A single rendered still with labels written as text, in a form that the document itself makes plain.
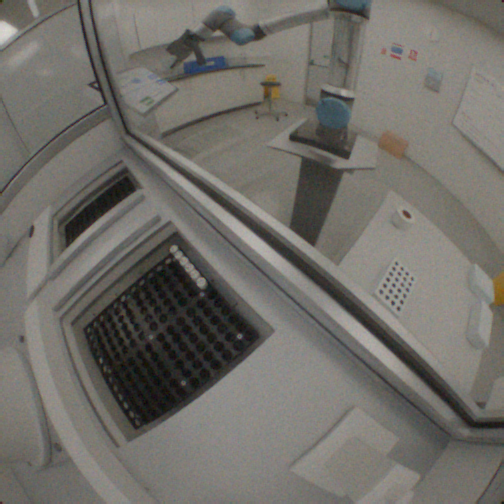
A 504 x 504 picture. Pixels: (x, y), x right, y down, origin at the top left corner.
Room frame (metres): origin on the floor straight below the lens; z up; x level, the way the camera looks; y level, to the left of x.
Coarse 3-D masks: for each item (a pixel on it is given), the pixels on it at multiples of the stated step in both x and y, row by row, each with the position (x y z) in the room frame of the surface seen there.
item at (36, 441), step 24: (24, 336) -0.04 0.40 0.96; (0, 360) -0.08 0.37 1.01; (24, 360) -0.07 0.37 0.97; (0, 384) -0.11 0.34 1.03; (24, 384) -0.11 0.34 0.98; (0, 408) -0.14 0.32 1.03; (24, 408) -0.14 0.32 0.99; (0, 432) -0.18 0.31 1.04; (24, 432) -0.18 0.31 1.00; (48, 432) -0.17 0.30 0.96; (0, 456) -0.22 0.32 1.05; (24, 456) -0.23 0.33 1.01; (48, 456) -0.22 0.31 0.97
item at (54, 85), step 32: (32, 0) 0.44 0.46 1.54; (64, 0) 0.49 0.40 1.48; (0, 32) 0.38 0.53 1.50; (32, 32) 0.43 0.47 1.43; (64, 32) 0.49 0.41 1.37; (0, 64) 0.37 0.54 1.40; (32, 64) 0.42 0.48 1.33; (64, 64) 0.47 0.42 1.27; (0, 96) 0.35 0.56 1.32; (32, 96) 0.40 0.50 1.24; (64, 96) 0.45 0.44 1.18; (96, 96) 0.51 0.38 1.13; (0, 128) 0.33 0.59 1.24; (32, 128) 0.38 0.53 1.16; (64, 128) 0.43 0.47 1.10; (0, 160) 0.30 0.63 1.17
